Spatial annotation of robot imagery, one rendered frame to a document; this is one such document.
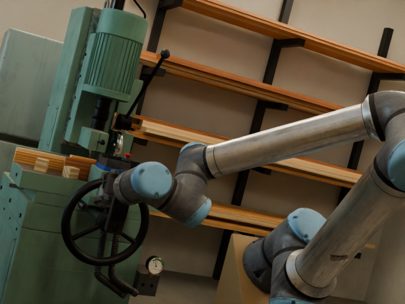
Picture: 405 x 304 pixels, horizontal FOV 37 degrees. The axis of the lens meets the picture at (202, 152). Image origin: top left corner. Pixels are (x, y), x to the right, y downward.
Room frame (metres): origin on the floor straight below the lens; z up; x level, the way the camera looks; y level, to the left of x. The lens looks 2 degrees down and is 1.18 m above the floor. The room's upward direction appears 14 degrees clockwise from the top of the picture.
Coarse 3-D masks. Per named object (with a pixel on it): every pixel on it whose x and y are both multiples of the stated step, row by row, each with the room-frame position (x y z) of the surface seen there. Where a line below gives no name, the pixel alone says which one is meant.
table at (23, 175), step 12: (12, 168) 2.15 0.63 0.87; (24, 168) 2.02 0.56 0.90; (48, 168) 2.18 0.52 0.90; (24, 180) 1.99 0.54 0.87; (36, 180) 2.01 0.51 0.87; (48, 180) 2.03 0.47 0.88; (60, 180) 2.04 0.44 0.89; (72, 180) 2.06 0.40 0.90; (84, 180) 2.10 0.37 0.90; (48, 192) 2.03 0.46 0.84; (60, 192) 2.05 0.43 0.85; (72, 192) 2.07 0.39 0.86
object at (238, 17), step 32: (160, 0) 4.59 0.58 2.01; (192, 0) 4.24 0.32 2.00; (288, 0) 4.96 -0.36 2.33; (160, 32) 4.60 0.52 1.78; (256, 32) 4.84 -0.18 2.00; (288, 32) 4.51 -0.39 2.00; (384, 32) 5.36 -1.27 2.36; (192, 64) 4.22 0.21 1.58; (384, 64) 4.81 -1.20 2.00; (256, 96) 4.60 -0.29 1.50; (288, 96) 4.52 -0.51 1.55; (160, 128) 4.25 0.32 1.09; (256, 128) 4.96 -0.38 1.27; (288, 160) 4.63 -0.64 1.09; (352, 160) 5.33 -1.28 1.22; (224, 224) 4.45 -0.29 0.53; (256, 224) 4.56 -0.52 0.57; (224, 256) 4.96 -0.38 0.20
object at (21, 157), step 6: (18, 150) 2.14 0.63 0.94; (18, 156) 2.13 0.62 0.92; (24, 156) 2.13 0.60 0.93; (30, 156) 2.14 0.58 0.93; (36, 156) 2.15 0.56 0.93; (42, 156) 2.16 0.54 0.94; (18, 162) 2.13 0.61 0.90; (24, 162) 2.14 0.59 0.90; (30, 162) 2.15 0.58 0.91; (54, 162) 2.18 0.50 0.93; (60, 162) 2.19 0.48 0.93; (54, 168) 2.19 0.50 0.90; (60, 168) 2.19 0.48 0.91
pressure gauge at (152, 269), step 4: (152, 256) 2.17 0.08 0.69; (156, 256) 2.18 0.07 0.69; (148, 260) 2.16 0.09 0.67; (152, 260) 2.16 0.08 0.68; (156, 260) 2.16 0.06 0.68; (160, 260) 2.17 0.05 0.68; (148, 264) 2.15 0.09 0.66; (152, 264) 2.16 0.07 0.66; (156, 264) 2.16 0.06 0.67; (160, 264) 2.17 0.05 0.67; (164, 264) 2.17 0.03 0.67; (148, 268) 2.15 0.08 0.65; (152, 268) 2.16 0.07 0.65; (156, 268) 2.17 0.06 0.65; (160, 268) 2.17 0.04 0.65; (152, 272) 2.16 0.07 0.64; (156, 272) 2.17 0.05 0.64; (160, 272) 2.17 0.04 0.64; (148, 276) 2.18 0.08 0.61
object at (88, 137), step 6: (84, 132) 2.26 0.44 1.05; (90, 132) 2.19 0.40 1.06; (96, 132) 2.20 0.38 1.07; (102, 132) 2.24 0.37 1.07; (84, 138) 2.24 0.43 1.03; (90, 138) 2.19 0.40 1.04; (96, 138) 2.20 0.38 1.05; (102, 138) 2.21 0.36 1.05; (84, 144) 2.23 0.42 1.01; (90, 144) 2.19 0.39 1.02; (96, 144) 2.20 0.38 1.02; (90, 150) 2.24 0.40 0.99; (96, 150) 2.21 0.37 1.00; (102, 150) 2.21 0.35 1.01
